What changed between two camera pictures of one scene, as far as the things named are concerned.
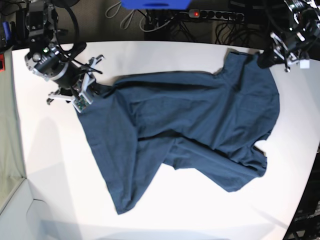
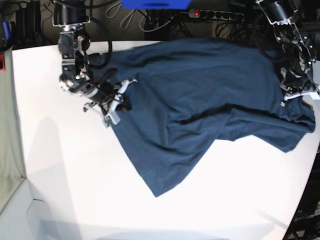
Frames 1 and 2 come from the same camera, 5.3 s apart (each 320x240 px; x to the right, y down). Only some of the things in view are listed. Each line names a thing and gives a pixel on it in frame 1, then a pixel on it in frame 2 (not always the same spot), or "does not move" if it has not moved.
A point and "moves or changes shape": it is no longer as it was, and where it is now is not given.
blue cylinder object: (7, 30) does not move
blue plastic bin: (156, 4) does not move
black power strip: (195, 12) does not move
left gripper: (292, 49) to (297, 85)
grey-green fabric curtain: (12, 164) does not move
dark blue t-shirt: (207, 124) moves or changes shape
